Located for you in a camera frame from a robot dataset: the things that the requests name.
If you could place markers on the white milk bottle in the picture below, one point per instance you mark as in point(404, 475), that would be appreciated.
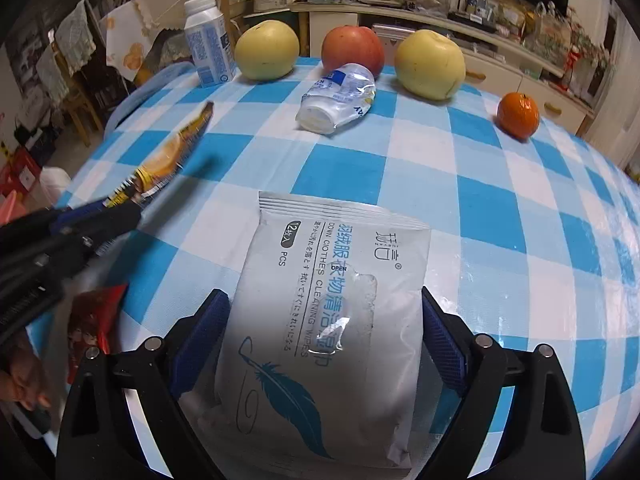
point(207, 45)

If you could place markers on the red boxes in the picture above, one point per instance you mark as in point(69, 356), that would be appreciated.
point(20, 172)

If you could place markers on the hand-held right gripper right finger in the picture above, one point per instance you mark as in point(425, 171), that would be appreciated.
point(442, 340)

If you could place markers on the yellow apple right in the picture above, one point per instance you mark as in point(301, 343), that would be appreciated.
point(430, 65)

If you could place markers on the red apple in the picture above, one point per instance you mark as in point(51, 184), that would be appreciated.
point(350, 47)

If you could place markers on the cream sideboard cabinet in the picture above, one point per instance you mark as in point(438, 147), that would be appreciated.
point(500, 67)

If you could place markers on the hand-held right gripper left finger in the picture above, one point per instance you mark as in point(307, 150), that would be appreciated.
point(200, 340)

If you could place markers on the orange yellow snack packet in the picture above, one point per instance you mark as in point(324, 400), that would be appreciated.
point(165, 157)

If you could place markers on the blue white checkered tablecloth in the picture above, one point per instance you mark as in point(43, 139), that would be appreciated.
point(500, 240)

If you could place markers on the crinkled red wrapper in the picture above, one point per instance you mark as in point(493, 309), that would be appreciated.
point(95, 325)

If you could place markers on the pink plastic bin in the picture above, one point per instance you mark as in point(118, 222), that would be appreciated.
point(11, 210)

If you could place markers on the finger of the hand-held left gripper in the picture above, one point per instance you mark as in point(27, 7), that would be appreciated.
point(112, 225)
point(75, 217)

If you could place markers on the wooden chair with lace cover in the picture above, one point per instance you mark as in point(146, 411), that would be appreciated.
point(75, 55)

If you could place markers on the orange tangerine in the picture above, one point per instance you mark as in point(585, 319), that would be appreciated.
point(518, 116)

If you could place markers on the person's left hand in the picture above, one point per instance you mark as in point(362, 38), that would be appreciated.
point(27, 380)

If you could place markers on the white plastic bag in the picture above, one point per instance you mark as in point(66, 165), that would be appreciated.
point(54, 185)

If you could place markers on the crushed clear plastic bottle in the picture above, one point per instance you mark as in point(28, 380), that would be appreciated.
point(335, 100)

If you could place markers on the grey wipes packet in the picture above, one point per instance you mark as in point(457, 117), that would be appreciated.
point(325, 330)

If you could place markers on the round yellow pear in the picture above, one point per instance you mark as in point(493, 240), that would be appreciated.
point(267, 50)

